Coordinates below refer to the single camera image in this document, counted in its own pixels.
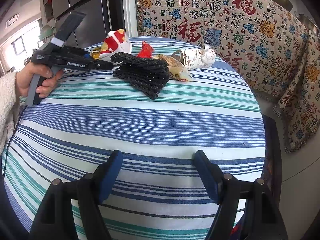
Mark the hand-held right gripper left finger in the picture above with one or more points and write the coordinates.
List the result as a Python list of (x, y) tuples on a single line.
[(110, 177)]

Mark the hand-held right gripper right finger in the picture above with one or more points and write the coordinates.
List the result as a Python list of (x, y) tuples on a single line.
[(207, 177)]

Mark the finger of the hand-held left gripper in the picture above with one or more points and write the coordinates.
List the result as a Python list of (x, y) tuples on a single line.
[(102, 65), (88, 55)]

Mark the red white snack bag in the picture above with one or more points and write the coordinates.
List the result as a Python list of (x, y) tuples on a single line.
[(115, 43)]

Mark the black mesh net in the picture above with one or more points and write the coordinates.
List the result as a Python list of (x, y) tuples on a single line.
[(142, 75)]

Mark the red orange wrapper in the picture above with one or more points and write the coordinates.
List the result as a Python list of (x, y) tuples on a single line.
[(146, 50)]

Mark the beige snack packet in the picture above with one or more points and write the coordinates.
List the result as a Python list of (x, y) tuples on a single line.
[(175, 67)]

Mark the white paper wrapper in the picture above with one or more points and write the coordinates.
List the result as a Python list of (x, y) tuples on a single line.
[(200, 57)]

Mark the person's left forearm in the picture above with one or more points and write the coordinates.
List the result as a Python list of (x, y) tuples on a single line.
[(7, 110)]

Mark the person's left hand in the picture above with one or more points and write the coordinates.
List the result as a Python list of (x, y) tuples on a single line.
[(27, 77)]

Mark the striped tablecloth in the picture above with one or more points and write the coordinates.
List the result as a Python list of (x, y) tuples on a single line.
[(150, 130)]

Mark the large printed blanket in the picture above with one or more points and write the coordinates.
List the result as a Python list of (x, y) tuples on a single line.
[(212, 17)]

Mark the small printed blanket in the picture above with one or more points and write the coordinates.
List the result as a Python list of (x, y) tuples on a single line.
[(305, 92)]

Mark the steel pot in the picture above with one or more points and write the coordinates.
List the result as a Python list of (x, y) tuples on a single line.
[(310, 22)]

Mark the black door frame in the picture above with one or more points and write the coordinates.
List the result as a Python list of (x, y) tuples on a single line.
[(115, 7)]

